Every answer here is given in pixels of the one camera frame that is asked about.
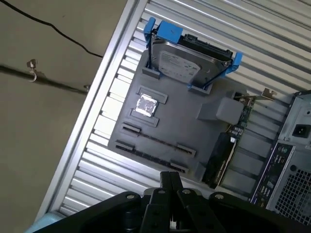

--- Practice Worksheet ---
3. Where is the black open PC case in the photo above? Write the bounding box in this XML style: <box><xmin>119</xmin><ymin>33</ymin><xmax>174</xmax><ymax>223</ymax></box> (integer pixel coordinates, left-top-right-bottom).
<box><xmin>250</xmin><ymin>89</ymin><xmax>311</xmax><ymax>225</ymax></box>

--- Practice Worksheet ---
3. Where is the silver CPU chip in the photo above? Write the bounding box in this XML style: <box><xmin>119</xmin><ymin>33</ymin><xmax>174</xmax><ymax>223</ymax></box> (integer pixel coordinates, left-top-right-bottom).
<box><xmin>135</xmin><ymin>95</ymin><xmax>158</xmax><ymax>117</ymax></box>

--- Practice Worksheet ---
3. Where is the green graphics card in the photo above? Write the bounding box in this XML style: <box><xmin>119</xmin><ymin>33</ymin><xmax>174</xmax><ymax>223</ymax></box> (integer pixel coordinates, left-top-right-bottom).
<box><xmin>201</xmin><ymin>88</ymin><xmax>276</xmax><ymax>189</ymax></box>

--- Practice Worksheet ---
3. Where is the grey parts rack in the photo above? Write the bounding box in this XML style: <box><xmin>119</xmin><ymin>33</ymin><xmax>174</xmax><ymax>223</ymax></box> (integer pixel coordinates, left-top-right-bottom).
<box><xmin>108</xmin><ymin>47</ymin><xmax>246</xmax><ymax>189</ymax></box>

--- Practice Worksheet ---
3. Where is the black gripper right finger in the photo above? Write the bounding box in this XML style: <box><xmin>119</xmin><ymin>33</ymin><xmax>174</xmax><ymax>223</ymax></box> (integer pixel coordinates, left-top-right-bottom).
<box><xmin>171</xmin><ymin>171</ymin><xmax>311</xmax><ymax>233</ymax></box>

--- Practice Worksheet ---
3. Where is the dark rod with clamp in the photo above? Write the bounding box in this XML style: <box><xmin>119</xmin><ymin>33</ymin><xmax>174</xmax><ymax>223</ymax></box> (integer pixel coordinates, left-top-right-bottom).
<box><xmin>0</xmin><ymin>59</ymin><xmax>89</xmax><ymax>95</ymax></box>

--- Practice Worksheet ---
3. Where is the hard disk in blue carrier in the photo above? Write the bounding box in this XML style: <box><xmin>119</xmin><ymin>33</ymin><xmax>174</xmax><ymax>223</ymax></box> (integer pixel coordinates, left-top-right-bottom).
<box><xmin>143</xmin><ymin>17</ymin><xmax>243</xmax><ymax>89</ymax></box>

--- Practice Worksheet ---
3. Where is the thin black floor cable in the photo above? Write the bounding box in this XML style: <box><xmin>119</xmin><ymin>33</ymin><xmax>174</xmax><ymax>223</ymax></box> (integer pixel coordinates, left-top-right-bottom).
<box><xmin>0</xmin><ymin>0</ymin><xmax>104</xmax><ymax>58</ymax></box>

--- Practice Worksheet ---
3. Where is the grey power supply unit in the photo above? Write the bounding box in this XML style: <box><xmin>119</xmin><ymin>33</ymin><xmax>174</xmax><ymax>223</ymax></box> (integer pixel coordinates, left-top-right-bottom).
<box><xmin>278</xmin><ymin>96</ymin><xmax>311</xmax><ymax>146</ymax></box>

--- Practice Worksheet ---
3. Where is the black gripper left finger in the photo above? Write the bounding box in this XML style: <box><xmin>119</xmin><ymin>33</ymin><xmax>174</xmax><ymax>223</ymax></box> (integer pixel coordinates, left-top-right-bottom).
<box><xmin>36</xmin><ymin>171</ymin><xmax>172</xmax><ymax>233</ymax></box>

